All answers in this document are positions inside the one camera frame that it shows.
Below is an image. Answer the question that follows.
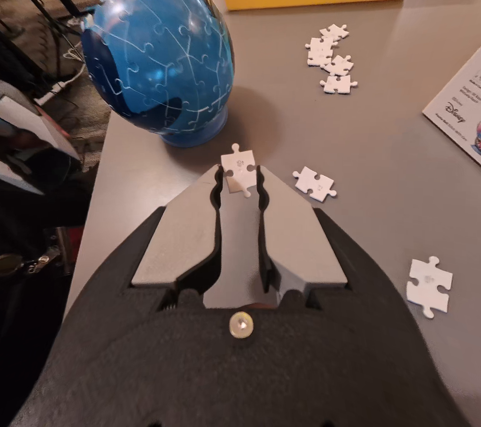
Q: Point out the metal key clip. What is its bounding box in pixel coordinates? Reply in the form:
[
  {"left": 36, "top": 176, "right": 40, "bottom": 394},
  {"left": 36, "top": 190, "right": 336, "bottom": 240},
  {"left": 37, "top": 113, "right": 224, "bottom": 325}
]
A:
[{"left": 0, "top": 247, "right": 62, "bottom": 277}]

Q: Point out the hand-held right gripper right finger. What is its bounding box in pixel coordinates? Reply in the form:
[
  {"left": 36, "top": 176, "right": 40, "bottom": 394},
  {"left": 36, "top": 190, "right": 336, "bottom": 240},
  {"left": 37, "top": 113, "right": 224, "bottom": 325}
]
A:
[{"left": 257, "top": 165, "right": 349, "bottom": 296}]

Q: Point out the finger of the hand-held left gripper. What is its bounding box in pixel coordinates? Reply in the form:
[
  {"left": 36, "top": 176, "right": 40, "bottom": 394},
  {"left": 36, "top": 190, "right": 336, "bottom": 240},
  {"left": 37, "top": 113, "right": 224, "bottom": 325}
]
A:
[
  {"left": 0, "top": 162, "right": 46, "bottom": 195},
  {"left": 0, "top": 94, "right": 81, "bottom": 162}
]

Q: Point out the white puzzle piece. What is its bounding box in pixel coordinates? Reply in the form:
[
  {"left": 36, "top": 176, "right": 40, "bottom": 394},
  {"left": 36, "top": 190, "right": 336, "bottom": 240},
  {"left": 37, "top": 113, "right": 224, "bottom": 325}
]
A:
[
  {"left": 292, "top": 166, "right": 337, "bottom": 203},
  {"left": 319, "top": 23, "right": 350, "bottom": 42},
  {"left": 325, "top": 55, "right": 354, "bottom": 76},
  {"left": 220, "top": 143, "right": 260, "bottom": 198},
  {"left": 319, "top": 75, "right": 358, "bottom": 95},
  {"left": 406, "top": 256, "right": 453, "bottom": 319},
  {"left": 305, "top": 36, "right": 335, "bottom": 68}
]

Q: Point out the blue puzzle ball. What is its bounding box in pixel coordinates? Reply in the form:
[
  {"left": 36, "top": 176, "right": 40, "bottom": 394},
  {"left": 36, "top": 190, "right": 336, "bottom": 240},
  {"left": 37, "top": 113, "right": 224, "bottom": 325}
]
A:
[{"left": 81, "top": 0, "right": 235, "bottom": 134}]

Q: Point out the white printed leaflet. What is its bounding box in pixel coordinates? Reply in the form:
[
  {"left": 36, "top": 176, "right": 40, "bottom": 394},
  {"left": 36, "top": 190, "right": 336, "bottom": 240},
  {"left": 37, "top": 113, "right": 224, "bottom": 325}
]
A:
[{"left": 422, "top": 47, "right": 481, "bottom": 166}]

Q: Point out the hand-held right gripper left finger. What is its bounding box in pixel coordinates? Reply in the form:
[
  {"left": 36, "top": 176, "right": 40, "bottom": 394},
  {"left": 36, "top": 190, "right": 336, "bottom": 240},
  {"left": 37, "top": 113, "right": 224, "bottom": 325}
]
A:
[{"left": 131, "top": 164, "right": 223, "bottom": 294}]

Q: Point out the white cable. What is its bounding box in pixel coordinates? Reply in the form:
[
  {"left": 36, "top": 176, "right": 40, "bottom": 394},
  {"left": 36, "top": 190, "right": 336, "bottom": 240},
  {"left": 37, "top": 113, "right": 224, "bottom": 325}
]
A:
[{"left": 34, "top": 59, "right": 91, "bottom": 104}]

